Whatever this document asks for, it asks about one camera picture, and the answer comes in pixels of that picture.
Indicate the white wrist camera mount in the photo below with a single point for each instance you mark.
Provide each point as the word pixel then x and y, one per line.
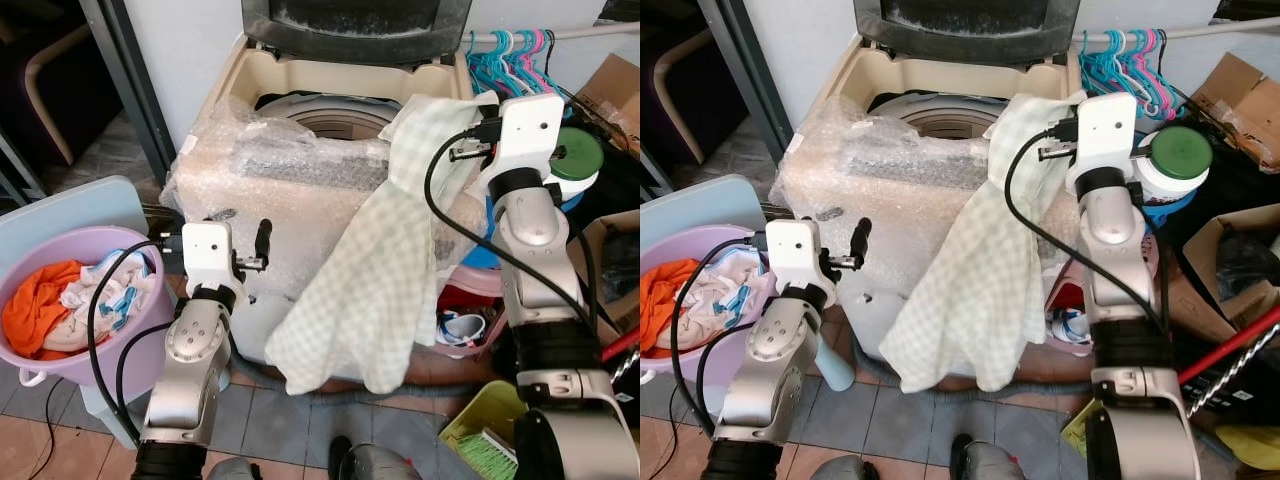
pixel 207 255
pixel 530 130
pixel 1105 135
pixel 793 255

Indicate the white pink blue garment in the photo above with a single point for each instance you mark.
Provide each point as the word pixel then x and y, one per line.
pixel 115 295
pixel 715 295

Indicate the grey robot left leg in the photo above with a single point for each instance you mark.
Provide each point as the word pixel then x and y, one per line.
pixel 230 470
pixel 838 470

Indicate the brown cardboard box with tape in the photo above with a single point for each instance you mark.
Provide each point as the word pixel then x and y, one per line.
pixel 612 90
pixel 1240 100

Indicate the grey black robot right leg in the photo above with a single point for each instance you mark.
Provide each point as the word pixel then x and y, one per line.
pixel 990 462
pixel 380 465

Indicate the light blue plastic tube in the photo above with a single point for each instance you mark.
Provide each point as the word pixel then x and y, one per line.
pixel 836 365

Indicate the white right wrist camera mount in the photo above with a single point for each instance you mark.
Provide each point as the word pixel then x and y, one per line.
pixel 1105 135
pixel 530 130

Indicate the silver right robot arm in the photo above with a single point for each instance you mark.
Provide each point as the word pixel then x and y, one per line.
pixel 1120 250
pixel 535 250

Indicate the orange garment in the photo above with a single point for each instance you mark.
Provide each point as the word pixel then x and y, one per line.
pixel 35 305
pixel 655 300

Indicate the grey metal clothes rod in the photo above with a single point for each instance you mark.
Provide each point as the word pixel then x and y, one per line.
pixel 1230 28
pixel 600 31

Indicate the clear bubble wrap sheet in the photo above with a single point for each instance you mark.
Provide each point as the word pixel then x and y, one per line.
pixel 870 150
pixel 260 150

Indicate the curved wooden chair frame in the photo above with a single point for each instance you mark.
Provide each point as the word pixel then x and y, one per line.
pixel 45 90
pixel 670 90

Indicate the white blue cloth item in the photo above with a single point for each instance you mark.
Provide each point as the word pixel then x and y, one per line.
pixel 465 328
pixel 1070 326

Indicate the light blue plastic stool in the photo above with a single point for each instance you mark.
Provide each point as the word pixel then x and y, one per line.
pixel 690 205
pixel 60 205

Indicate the beige top-loading washing machine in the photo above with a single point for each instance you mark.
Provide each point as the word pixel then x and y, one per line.
pixel 300 230
pixel 880 240

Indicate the dark metal door frame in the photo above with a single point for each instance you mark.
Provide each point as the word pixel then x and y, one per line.
pixel 125 80
pixel 745 70

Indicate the white jar with green lid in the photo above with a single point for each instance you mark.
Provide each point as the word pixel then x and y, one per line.
pixel 578 155
pixel 1180 155

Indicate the dark grey washer lid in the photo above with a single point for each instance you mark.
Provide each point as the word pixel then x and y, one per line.
pixel 960 30
pixel 350 30

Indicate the pink plastic clothes hanger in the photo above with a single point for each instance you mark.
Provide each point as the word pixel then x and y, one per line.
pixel 1158 60
pixel 545 60

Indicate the purple plastic wash basin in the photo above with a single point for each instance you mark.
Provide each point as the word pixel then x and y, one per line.
pixel 60 365
pixel 660 365

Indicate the open brown cardboard box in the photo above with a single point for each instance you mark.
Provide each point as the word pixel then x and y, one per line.
pixel 1205 290
pixel 612 270

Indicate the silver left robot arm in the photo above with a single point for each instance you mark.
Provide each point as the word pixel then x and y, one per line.
pixel 190 350
pixel 775 350

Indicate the green white checked cloth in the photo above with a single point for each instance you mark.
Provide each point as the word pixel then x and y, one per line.
pixel 370 280
pixel 970 290

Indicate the green bristle brush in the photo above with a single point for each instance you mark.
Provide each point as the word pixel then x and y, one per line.
pixel 490 455

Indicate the striped metal pole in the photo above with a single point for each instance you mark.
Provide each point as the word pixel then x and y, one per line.
pixel 1235 385
pixel 625 368

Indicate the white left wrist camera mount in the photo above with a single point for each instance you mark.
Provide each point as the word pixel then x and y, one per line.
pixel 793 255
pixel 207 255

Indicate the cyan plastic clothes hanger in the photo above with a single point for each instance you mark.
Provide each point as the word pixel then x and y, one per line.
pixel 515 65
pixel 1100 65
pixel 1130 65
pixel 485 65

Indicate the yellow-green plastic dustpan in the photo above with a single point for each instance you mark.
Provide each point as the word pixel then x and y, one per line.
pixel 480 410
pixel 1078 428

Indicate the pink plastic basin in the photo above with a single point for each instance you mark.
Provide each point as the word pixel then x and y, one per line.
pixel 1062 290
pixel 490 285

